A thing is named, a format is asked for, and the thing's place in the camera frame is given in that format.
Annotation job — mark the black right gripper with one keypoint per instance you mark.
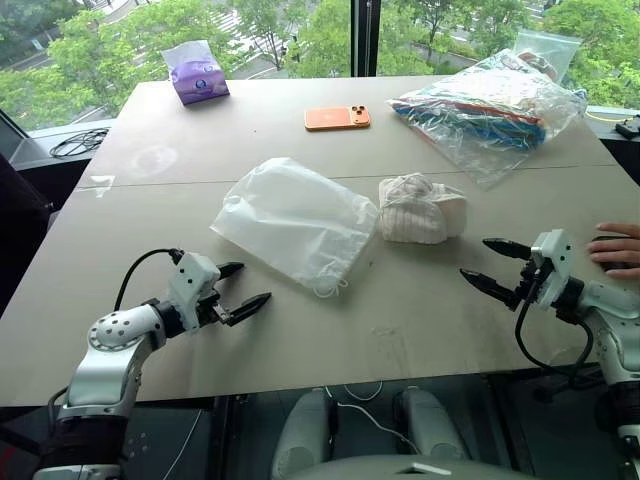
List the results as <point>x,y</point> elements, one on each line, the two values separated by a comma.
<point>530,282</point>

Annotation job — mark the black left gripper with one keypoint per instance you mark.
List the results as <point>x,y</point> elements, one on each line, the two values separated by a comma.
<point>215,310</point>

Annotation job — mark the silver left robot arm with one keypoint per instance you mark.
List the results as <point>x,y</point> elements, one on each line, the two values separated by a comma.
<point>107,360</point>

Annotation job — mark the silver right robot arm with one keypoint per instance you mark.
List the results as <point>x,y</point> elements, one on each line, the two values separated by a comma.
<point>617,320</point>

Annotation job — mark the white knitted cloth bundle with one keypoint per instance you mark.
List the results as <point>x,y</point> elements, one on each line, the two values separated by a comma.
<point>420,215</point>

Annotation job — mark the large clear plastic bag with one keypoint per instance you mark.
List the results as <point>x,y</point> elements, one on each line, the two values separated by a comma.
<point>480,140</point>

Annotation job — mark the small clear zip bag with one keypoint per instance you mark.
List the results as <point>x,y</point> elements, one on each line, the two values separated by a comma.
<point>560,50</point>

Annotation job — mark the person's bare hand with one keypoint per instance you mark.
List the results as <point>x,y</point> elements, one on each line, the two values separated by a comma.
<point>620,252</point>

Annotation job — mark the small black device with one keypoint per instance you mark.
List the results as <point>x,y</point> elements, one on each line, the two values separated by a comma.
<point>619,266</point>

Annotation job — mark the grey rounded robot leg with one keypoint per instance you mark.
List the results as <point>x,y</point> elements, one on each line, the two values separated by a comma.
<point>430,425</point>
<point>305,430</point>

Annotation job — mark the stack of colourful cloths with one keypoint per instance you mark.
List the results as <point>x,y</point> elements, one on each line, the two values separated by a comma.
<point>480,107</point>

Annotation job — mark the black box on sill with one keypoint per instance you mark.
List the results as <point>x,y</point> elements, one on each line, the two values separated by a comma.
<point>631,127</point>

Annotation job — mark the orange smartphone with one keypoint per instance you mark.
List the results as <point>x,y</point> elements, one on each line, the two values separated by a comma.
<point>335,118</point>

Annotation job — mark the purple tissue pack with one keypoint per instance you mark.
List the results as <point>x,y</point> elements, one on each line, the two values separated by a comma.
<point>200,80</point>

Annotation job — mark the grey robot torso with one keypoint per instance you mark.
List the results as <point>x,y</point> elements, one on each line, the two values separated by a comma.
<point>410,469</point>

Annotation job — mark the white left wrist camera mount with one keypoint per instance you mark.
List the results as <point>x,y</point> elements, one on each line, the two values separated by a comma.
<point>190,280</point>

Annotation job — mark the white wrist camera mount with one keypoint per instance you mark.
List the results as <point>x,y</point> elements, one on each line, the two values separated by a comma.
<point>552,270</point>
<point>190,280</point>

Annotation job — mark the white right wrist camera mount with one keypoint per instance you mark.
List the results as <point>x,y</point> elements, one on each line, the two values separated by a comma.
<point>552,270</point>

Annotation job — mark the black window frame post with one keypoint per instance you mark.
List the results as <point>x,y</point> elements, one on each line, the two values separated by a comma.
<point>364,35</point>

